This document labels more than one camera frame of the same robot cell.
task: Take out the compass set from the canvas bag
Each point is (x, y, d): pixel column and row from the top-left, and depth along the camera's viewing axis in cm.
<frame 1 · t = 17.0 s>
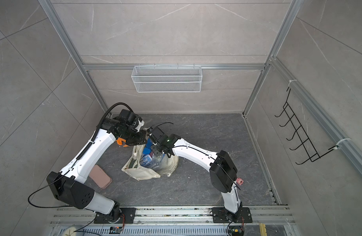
left hand: (148, 139, 77), fingers closed
right hand: (158, 146, 84), fingers open
cream canvas tote bag leaves: (134, 170, 72), point 19 cm above the table

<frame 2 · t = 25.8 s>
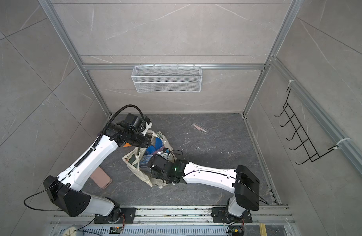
left hand: (152, 140, 76), fingers closed
right hand: (153, 172, 74), fingers open
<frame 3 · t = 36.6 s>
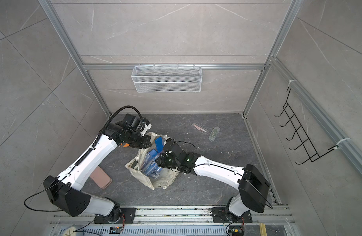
left hand: (152, 142, 76), fingers closed
right hand: (156, 161, 75), fingers closed
blue clear pencil case: (149, 166, 79), point 13 cm above the table
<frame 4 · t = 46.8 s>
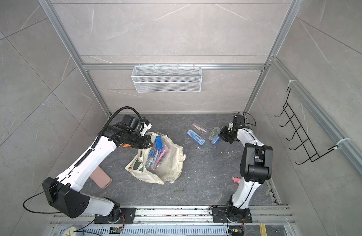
left hand: (154, 143, 76), fingers closed
right hand: (220, 134, 96), fingers closed
blue clear pencil case: (196, 137, 106), on the table
small pink toy figure: (235, 179, 85), point 3 cm above the table
blue clear compass case: (217, 140, 97), point 8 cm above the table
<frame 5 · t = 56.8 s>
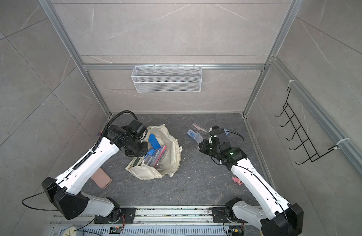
left hand: (147, 151, 74), fingers closed
right hand: (200, 144, 77), fingers closed
